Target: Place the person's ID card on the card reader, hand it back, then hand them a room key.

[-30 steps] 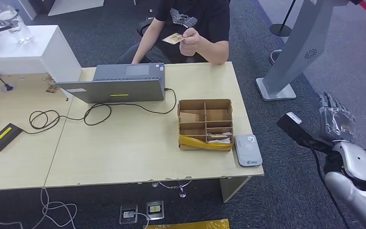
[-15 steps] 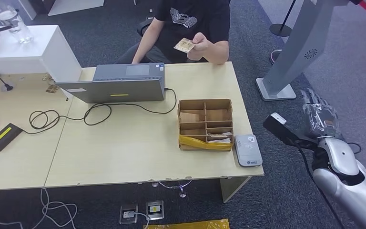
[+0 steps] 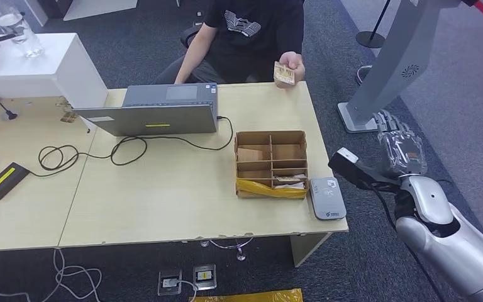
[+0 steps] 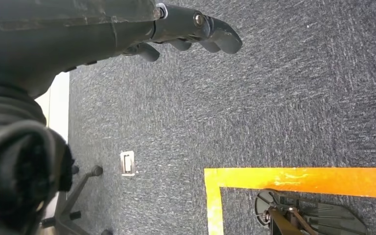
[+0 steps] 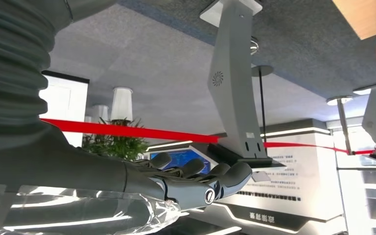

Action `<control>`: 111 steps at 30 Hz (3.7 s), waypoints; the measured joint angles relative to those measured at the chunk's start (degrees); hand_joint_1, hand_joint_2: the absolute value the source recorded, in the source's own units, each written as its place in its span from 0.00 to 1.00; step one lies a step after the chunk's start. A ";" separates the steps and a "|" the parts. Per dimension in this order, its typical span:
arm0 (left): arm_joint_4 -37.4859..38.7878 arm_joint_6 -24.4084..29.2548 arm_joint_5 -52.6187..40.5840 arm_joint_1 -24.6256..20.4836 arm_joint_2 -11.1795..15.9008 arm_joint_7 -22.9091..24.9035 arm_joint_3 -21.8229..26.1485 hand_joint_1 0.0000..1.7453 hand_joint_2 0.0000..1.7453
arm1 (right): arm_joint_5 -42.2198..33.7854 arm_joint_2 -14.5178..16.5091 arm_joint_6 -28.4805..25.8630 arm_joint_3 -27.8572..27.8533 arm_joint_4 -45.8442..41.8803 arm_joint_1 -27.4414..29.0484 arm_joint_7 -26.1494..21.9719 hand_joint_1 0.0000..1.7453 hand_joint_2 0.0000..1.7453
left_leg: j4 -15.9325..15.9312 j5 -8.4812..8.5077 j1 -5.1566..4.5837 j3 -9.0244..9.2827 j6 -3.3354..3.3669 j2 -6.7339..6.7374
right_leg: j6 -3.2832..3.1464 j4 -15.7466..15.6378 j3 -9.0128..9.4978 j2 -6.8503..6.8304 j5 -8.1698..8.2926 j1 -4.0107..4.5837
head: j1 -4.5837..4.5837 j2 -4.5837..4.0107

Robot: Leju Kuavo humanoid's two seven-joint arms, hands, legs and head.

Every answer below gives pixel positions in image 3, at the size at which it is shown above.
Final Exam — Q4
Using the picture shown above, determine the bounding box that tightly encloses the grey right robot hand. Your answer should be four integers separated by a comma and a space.
372, 109, 428, 178

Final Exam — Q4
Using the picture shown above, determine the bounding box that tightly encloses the person's left hand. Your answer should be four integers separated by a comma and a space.
274, 50, 306, 89

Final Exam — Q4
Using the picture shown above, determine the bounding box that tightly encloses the ID card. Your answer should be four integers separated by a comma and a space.
273, 61, 296, 86

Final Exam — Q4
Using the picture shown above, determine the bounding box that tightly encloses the person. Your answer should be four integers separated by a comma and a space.
152, 0, 307, 89

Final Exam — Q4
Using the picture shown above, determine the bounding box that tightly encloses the grey card reader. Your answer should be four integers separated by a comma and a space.
309, 177, 347, 221

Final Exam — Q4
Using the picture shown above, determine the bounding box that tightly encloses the dark round base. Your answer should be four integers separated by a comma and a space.
356, 65, 374, 86

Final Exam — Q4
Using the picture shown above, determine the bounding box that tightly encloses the cardboard divider box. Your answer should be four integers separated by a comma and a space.
233, 130, 310, 199

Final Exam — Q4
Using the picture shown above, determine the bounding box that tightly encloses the silver kiosk stand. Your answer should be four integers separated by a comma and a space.
337, 0, 463, 134

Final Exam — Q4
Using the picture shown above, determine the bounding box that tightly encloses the black office chair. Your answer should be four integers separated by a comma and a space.
179, 24, 205, 48

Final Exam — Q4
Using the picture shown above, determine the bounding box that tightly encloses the beige desk leg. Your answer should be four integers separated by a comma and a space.
289, 232, 333, 269

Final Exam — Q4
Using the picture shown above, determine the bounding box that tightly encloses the grey laptop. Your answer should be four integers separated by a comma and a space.
72, 82, 219, 138

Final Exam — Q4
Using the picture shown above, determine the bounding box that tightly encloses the white furniture panel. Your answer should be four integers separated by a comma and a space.
62, 0, 138, 21

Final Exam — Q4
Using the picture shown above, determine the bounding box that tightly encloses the yellow plastic bag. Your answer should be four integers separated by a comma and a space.
188, 288, 304, 302

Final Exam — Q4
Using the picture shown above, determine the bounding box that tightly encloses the floor socket with yellow label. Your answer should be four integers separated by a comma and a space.
192, 264, 218, 291

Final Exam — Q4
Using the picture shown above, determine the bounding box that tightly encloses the floor socket with white plug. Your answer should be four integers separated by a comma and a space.
157, 269, 183, 297

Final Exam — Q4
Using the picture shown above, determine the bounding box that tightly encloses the white cabinet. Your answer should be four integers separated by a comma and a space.
0, 32, 109, 110

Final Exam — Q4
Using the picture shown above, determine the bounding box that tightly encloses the clear glass cup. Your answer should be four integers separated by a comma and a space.
0, 0, 45, 59

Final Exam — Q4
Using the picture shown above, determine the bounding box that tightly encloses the black power adapter yellow label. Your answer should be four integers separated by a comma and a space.
0, 162, 31, 201

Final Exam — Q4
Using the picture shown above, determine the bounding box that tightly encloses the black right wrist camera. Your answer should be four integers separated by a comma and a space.
328, 147, 401, 193

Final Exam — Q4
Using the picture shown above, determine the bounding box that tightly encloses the black stanchion post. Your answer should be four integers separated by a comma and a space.
355, 0, 392, 49

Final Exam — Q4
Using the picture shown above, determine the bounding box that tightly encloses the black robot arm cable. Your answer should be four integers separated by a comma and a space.
368, 183, 447, 302

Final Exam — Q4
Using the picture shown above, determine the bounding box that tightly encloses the black laptop power cable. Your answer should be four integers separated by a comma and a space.
26, 116, 235, 178

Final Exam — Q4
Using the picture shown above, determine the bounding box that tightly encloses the white socket plug cable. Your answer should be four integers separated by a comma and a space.
174, 280, 199, 302

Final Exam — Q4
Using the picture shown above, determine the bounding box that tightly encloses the white floor cable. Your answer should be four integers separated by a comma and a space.
0, 249, 103, 302

